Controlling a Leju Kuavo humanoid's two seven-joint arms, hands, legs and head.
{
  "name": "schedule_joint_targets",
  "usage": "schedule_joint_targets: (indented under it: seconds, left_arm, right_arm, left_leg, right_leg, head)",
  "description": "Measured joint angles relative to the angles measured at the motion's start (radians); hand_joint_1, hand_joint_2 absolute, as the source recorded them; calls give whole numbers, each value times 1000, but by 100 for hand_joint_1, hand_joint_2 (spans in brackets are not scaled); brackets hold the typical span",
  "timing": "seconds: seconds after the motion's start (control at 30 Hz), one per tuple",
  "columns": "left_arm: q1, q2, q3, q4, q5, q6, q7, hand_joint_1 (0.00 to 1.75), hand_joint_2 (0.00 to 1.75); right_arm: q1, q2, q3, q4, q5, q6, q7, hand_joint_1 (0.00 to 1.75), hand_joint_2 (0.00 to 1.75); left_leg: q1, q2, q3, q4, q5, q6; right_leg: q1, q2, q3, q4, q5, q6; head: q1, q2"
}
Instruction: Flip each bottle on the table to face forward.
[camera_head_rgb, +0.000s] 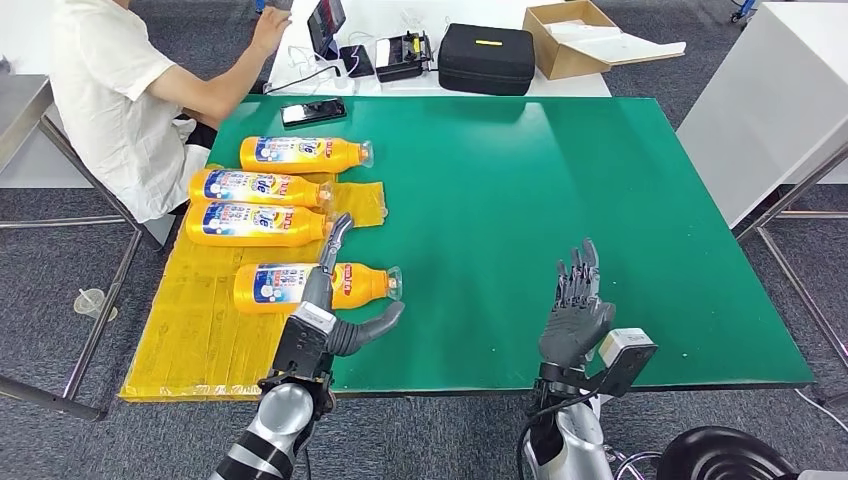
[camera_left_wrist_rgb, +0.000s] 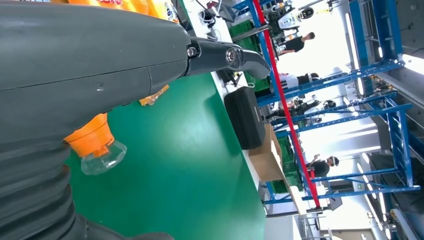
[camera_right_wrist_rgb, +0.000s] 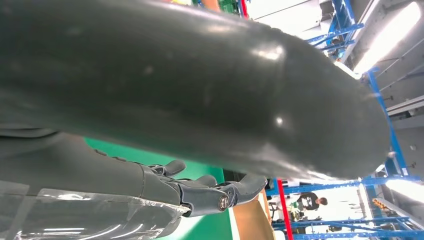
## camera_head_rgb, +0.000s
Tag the person's right hand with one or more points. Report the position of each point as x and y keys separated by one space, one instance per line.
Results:
x=268 y=30

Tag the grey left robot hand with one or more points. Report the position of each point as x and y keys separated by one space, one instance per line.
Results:
x=321 y=288

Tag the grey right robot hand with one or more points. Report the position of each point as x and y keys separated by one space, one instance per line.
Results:
x=576 y=324

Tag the orange detergent bottle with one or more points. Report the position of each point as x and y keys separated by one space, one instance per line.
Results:
x=258 y=189
x=298 y=156
x=285 y=288
x=258 y=225

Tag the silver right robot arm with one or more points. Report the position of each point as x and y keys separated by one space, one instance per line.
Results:
x=563 y=437

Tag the person's right forearm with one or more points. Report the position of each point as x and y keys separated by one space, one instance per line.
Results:
x=225 y=86

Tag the black tablet on stand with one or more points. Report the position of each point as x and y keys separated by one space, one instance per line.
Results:
x=326 y=20

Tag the white power strip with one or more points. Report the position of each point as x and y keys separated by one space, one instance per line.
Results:
x=331 y=83

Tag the black smartphone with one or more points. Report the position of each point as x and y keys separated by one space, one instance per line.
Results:
x=356 y=61
x=313 y=112

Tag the yellow plastic sheet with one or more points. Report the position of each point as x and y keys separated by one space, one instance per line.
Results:
x=199 y=331

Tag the white desk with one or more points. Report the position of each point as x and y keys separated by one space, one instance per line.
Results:
x=397 y=13

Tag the black label printer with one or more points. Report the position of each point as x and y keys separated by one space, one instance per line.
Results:
x=403 y=58

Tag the person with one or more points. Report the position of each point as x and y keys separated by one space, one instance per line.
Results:
x=112 y=99

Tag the black chair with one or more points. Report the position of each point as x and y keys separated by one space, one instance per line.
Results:
x=719 y=457

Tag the black zip case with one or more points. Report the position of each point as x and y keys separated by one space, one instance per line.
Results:
x=486 y=61

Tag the clear plastic cup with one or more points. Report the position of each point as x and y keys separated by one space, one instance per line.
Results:
x=90 y=305

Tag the steel table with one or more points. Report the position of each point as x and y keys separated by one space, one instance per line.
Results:
x=20 y=104

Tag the brown cardboard box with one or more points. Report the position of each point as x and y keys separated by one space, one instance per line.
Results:
x=564 y=60

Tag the white paper sheet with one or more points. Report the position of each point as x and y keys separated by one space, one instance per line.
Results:
x=614 y=44

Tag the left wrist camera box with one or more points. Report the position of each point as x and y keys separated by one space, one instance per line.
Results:
x=305 y=341

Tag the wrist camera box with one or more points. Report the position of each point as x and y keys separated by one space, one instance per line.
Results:
x=626 y=358
x=305 y=341

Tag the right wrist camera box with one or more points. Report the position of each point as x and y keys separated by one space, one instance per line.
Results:
x=626 y=358

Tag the steel table leg frame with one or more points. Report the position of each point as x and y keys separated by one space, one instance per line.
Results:
x=795 y=191

